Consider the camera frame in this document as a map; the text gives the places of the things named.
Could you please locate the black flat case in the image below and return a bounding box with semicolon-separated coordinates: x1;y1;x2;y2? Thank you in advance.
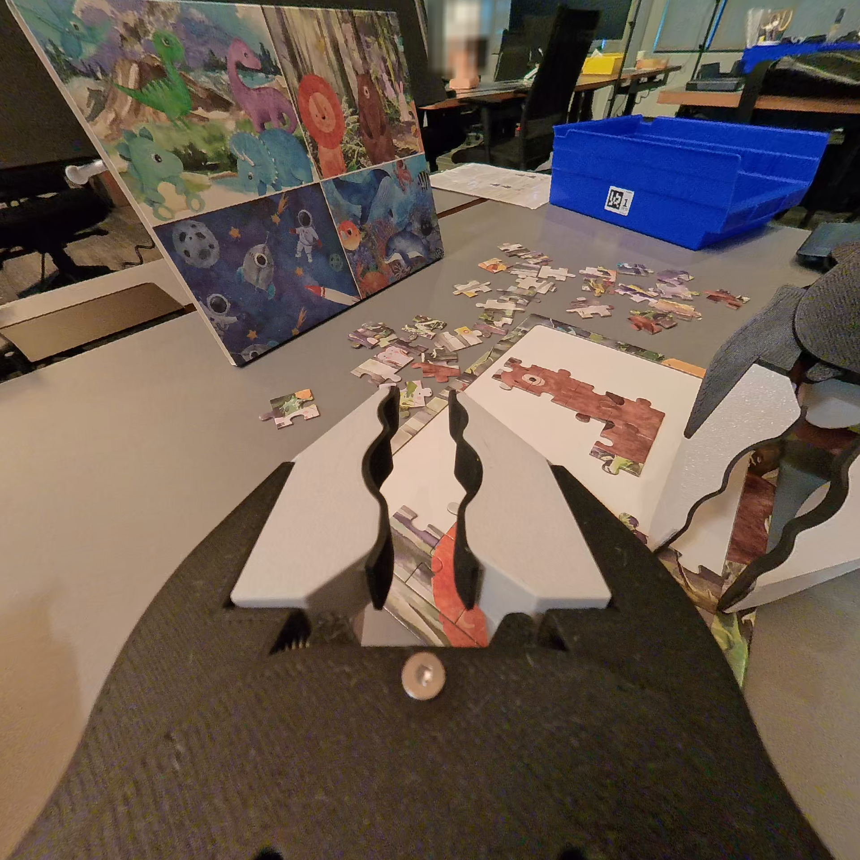
796;222;860;271

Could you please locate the black high-back office chair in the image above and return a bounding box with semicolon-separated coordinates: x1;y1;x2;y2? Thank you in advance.
497;7;602;172

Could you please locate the pile of jigsaw pieces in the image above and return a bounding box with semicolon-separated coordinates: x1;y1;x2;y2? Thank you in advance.
258;242;750;431

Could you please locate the jigsaw puzzle tray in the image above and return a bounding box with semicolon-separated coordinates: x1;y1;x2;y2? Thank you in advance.
388;314;774;688

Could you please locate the blue storage crate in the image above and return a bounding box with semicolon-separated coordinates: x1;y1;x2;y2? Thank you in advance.
742;42;860;71

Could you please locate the blue plastic bin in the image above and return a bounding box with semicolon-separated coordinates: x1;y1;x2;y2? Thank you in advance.
550;114;830;251

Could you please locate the assembled brown bear puzzle section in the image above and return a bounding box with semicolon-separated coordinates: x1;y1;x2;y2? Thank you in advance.
492;358;666;478

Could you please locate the illustrated puzzle box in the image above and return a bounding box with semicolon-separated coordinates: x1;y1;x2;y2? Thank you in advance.
10;0;446;367

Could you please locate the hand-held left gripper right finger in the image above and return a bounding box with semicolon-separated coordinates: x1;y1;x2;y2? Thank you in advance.
445;388;614;639

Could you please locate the white paper sheet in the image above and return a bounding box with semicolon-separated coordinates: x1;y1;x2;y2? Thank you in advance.
430;163;555;211

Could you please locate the clear pen holder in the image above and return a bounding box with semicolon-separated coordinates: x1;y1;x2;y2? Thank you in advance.
747;7;794;47

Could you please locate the pale monitor stand base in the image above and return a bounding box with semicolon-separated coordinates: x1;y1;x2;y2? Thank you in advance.
0;282;189;364

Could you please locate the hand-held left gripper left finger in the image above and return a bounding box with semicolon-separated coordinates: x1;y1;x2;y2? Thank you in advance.
228;386;401;614

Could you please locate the long wooden desk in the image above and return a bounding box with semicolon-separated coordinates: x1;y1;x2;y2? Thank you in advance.
420;64;683;112

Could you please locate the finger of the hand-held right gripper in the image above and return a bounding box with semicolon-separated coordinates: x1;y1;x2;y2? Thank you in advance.
715;437;860;614
647;373;805;553

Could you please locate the dark cloth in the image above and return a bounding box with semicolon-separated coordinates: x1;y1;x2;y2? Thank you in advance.
773;50;860;95

